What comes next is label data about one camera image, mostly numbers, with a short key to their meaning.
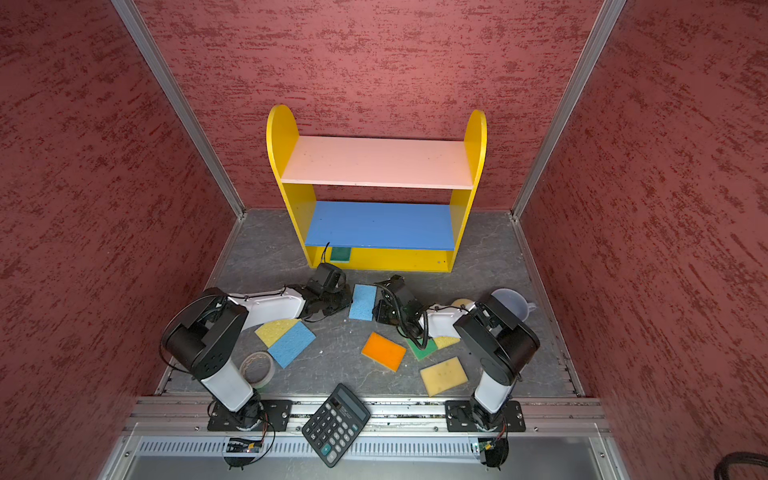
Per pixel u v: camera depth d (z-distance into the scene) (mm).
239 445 728
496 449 707
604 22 722
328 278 746
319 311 807
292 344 853
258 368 819
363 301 945
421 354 831
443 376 794
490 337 472
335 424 712
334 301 806
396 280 784
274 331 871
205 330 511
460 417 741
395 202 1226
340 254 1051
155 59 785
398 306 722
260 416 727
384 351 844
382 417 757
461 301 939
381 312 813
